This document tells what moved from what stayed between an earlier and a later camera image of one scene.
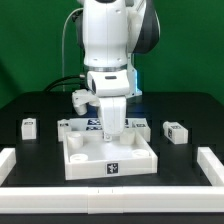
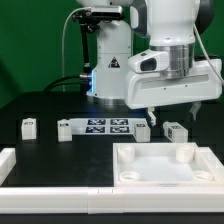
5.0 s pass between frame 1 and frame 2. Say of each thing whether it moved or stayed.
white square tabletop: moved
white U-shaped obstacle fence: stayed
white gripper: moved
